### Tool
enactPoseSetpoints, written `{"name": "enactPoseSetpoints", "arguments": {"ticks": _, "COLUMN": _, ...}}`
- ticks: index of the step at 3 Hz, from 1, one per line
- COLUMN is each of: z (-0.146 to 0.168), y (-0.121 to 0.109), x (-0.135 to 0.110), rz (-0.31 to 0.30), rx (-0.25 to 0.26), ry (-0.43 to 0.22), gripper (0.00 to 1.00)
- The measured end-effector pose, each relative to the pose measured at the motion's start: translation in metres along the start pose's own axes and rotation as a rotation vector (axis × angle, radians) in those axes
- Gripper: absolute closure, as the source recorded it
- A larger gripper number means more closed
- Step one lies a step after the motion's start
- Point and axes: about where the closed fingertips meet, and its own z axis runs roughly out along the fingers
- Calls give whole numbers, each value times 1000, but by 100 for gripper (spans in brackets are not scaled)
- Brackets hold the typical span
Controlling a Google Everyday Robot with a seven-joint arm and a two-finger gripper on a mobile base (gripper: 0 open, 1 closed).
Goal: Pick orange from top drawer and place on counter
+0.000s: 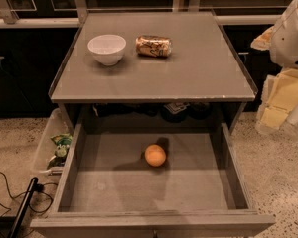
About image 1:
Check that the crushed golden soda can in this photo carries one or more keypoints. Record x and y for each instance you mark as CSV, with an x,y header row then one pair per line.
x,y
153,46

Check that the open grey top drawer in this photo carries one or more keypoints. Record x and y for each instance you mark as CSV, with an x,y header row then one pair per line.
x,y
108,190

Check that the metal railing frame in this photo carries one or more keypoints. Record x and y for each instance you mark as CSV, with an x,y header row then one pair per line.
x,y
72,13

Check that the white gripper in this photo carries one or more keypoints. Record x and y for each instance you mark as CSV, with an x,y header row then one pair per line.
x,y
290,45

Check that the orange fruit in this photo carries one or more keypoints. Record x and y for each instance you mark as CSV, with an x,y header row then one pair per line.
x,y
155,155

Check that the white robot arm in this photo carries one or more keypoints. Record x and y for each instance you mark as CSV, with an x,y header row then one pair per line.
x,y
280,93

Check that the black flat bar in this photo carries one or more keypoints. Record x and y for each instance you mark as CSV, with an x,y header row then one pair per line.
x,y
23,208

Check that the grey cabinet with counter top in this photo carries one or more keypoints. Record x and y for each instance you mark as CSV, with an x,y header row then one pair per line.
x,y
203,65

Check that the white ceramic bowl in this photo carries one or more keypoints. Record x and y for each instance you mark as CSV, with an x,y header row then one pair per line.
x,y
107,49

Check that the clear plastic storage bin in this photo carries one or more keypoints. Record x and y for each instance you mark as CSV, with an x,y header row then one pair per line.
x,y
45,150

